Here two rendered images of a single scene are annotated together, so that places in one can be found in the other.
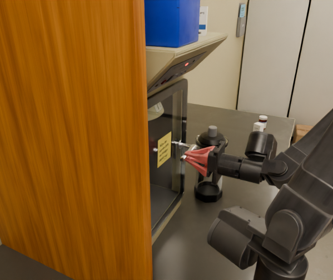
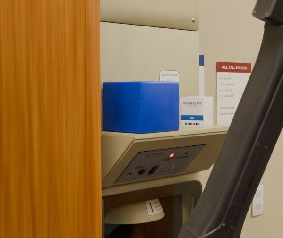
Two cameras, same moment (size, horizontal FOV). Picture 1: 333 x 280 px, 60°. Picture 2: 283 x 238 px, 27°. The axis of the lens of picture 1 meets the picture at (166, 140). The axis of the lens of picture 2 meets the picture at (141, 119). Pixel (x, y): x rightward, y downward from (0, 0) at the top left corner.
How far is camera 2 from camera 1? 0.57 m
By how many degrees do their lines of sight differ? 29
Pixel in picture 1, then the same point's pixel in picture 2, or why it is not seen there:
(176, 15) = (140, 104)
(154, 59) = (118, 143)
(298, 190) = not seen: outside the picture
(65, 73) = (37, 152)
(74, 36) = (46, 120)
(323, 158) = (196, 213)
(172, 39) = (137, 125)
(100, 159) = not seen: outside the picture
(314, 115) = not seen: outside the picture
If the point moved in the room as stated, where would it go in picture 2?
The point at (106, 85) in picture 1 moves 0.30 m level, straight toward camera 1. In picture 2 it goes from (66, 162) to (6, 195)
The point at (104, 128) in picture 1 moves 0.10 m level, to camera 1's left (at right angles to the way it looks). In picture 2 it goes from (61, 205) to (9, 202)
